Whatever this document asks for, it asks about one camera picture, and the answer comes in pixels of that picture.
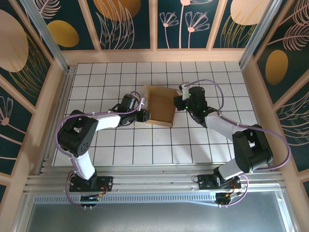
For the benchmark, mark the brown cardboard paper box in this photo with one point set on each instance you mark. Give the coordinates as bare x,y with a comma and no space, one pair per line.
161,110

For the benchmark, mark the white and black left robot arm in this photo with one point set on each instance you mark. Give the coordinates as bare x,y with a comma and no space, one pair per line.
106,122

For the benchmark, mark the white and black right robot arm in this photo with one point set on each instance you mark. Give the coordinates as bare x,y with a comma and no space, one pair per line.
222,128

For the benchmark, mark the grey sheet metal panel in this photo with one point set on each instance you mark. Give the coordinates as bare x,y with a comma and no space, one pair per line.
154,220

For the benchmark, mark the aluminium front rail frame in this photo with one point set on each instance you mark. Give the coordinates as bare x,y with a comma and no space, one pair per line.
154,180

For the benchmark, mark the aluminium side rail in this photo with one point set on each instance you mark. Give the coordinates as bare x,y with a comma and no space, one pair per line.
61,96

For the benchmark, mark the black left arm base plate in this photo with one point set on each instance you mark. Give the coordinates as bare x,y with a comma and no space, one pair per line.
106,183

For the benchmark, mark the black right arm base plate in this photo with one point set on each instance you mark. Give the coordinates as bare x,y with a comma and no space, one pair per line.
205,182

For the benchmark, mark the aluminium corner post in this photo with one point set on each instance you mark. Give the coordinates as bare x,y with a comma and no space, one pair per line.
44,31
259,31

